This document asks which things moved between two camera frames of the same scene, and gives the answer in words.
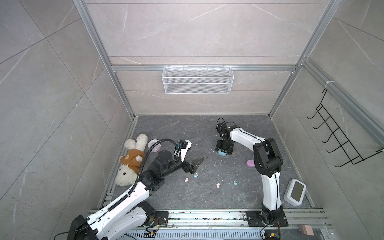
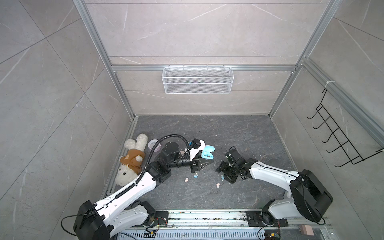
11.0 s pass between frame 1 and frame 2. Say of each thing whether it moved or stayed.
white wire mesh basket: stayed
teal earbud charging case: moved
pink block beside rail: stayed
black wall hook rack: stayed
